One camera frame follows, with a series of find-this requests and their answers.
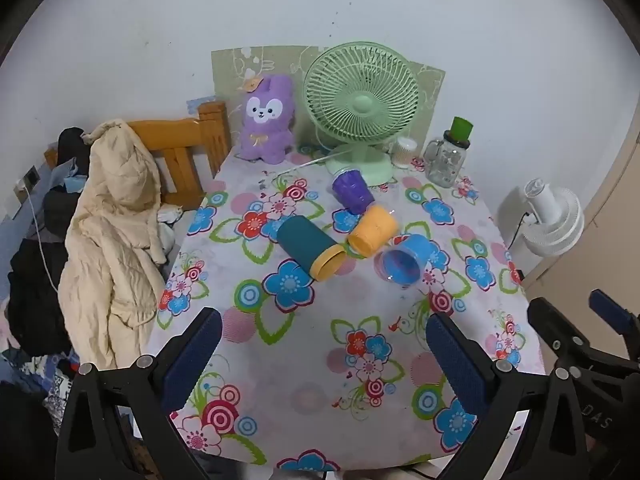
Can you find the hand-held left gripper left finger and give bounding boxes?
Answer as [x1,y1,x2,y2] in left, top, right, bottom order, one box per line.
[54,307,224,480]

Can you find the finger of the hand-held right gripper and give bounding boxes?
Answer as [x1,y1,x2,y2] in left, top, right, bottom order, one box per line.
[527,297,608,376]
[588,288,640,337]

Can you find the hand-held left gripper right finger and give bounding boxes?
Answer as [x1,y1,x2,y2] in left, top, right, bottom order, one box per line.
[425,312,596,480]

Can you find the blue cup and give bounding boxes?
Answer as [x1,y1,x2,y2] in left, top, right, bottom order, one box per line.
[375,233,433,289]

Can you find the teal cup with yellow rim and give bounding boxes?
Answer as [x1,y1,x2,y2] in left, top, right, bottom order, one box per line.
[276,216,347,281]

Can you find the purple ribbed cup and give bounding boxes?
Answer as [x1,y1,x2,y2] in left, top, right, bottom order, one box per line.
[332,169,376,216]

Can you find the white fan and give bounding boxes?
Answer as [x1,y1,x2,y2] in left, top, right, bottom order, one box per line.
[510,178,586,257]

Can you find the floral tablecloth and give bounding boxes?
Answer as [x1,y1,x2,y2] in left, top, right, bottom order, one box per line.
[150,144,547,480]

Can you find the beige jacket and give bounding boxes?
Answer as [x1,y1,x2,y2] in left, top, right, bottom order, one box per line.
[57,119,169,372]

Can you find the blue patterned cloth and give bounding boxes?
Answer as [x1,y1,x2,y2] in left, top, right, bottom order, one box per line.
[0,347,78,413]

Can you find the black clothes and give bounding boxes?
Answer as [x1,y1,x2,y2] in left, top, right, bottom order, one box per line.
[6,238,73,357]

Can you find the glass jar with green lid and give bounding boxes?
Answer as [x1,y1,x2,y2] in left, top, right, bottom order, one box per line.
[424,116,475,189]

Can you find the cotton swab container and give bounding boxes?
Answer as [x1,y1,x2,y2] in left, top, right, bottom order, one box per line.
[389,136,418,170]

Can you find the wooden chair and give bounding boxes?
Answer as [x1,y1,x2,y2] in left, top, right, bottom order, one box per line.
[44,101,232,211]

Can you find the purple plush bunny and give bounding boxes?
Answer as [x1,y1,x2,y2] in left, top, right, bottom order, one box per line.
[235,74,297,165]

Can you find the green desk fan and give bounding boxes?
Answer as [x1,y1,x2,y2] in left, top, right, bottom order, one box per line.
[302,41,421,187]

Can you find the black cable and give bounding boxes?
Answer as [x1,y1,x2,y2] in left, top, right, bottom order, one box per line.
[507,209,532,250]

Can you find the white fan cable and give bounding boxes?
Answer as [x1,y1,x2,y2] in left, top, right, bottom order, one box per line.
[260,152,342,182]

